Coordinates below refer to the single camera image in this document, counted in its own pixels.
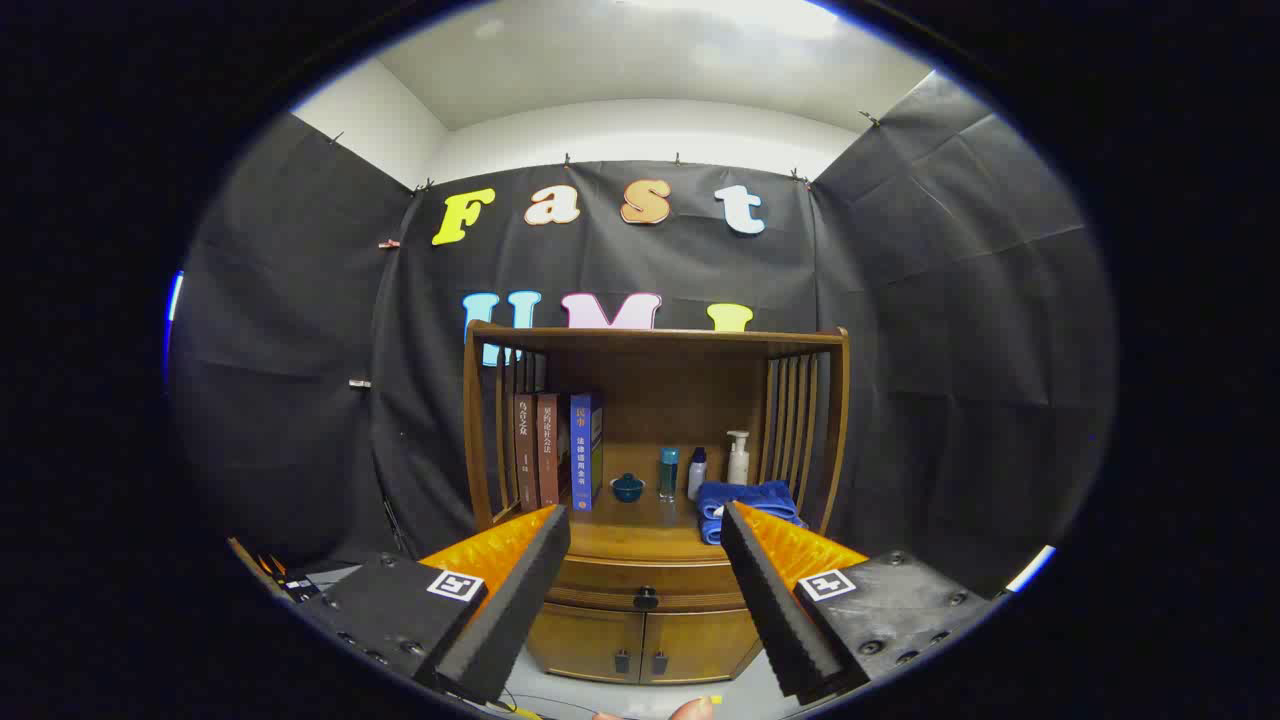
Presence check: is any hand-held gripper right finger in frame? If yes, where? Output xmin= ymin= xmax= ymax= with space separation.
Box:
xmin=719 ymin=501 xmax=993 ymax=704

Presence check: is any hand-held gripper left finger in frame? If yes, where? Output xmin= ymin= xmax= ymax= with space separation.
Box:
xmin=296 ymin=504 xmax=572 ymax=704

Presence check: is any wooden drawer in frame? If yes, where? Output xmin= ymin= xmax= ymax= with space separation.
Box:
xmin=545 ymin=553 xmax=749 ymax=613

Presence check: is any wooden cabinet door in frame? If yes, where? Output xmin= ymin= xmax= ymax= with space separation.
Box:
xmin=640 ymin=606 xmax=764 ymax=686
xmin=527 ymin=603 xmax=646 ymax=685

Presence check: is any wooden countertop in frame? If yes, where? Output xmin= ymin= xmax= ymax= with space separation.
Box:
xmin=478 ymin=440 xmax=826 ymax=563

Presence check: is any wooden cabinet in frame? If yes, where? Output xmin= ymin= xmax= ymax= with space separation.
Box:
xmin=462 ymin=322 xmax=851 ymax=686

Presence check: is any blue towel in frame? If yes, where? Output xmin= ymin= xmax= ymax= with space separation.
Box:
xmin=696 ymin=480 xmax=809 ymax=547

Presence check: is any dark brown book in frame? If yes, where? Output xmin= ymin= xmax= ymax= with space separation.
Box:
xmin=513 ymin=392 xmax=541 ymax=513

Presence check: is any reddish brown book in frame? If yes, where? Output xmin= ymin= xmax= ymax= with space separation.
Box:
xmin=536 ymin=392 xmax=563 ymax=508

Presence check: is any blue book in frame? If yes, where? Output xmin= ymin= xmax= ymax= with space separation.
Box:
xmin=570 ymin=391 xmax=605 ymax=513

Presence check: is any black power strip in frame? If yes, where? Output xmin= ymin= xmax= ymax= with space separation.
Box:
xmin=262 ymin=555 xmax=323 ymax=604

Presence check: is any black backdrop cloth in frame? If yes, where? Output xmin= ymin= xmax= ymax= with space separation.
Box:
xmin=170 ymin=70 xmax=1116 ymax=601

